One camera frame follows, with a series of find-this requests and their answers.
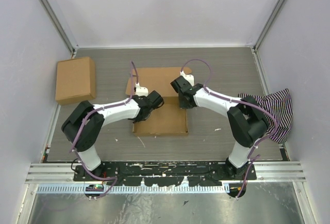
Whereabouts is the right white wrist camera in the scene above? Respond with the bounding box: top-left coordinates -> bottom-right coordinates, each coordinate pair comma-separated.
180,71 -> 194,86

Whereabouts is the aluminium front rail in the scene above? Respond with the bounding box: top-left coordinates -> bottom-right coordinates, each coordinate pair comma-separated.
25,161 -> 306,184

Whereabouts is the purple cable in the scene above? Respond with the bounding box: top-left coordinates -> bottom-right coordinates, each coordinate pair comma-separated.
179,58 -> 279,199
69,60 -> 141,200

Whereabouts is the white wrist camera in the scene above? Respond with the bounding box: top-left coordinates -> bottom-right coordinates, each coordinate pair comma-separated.
180,71 -> 194,86
135,85 -> 149,97

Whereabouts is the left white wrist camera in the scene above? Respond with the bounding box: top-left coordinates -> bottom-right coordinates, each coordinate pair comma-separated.
135,85 -> 149,97

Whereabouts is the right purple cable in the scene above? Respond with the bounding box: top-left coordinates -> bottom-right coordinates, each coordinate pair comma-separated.
179,58 -> 279,199

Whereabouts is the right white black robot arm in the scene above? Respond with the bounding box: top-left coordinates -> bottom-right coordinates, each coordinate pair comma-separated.
171,75 -> 269,180

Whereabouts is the slotted grey cable duct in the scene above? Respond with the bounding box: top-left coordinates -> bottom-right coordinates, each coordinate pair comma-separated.
36,183 -> 229,195

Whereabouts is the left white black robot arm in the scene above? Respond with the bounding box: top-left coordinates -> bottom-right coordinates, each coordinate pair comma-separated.
61,90 -> 164,181

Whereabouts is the folded brown cardboard box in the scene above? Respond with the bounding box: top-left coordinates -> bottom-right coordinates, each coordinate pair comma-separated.
55,57 -> 96,105

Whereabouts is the brown cardboard box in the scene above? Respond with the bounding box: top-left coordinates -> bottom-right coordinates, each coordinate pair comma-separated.
55,57 -> 96,105
126,67 -> 188,136

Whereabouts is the purple striped cloth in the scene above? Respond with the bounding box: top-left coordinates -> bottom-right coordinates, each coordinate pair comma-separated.
238,88 -> 293,144

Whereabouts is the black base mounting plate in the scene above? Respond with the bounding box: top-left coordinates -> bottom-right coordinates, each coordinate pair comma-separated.
73,161 -> 258,187

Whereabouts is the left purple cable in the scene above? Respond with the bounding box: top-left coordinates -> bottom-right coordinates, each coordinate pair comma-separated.
69,60 -> 141,200

